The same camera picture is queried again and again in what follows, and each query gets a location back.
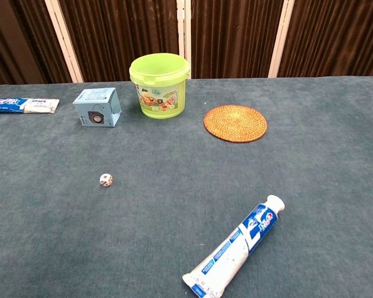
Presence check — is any small white die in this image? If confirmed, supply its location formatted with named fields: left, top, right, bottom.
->
left=99, top=173, right=114, bottom=188

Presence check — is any light blue cardboard box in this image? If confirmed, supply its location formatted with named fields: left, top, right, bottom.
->
left=72, top=87, right=122, bottom=128

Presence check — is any round woven rattan coaster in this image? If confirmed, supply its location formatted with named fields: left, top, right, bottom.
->
left=203, top=105, right=268, bottom=143

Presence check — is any large white blue toothpaste tube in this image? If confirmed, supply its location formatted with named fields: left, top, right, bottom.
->
left=182, top=194, right=285, bottom=298

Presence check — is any flattened white blue toothpaste tube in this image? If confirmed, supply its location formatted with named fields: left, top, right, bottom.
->
left=0, top=97, right=60, bottom=114

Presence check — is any brown folding screen with white frame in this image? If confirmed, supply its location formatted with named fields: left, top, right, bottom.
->
left=0, top=0, right=373, bottom=90

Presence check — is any green plastic bucket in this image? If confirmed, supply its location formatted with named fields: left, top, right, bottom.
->
left=129, top=53, right=191, bottom=119

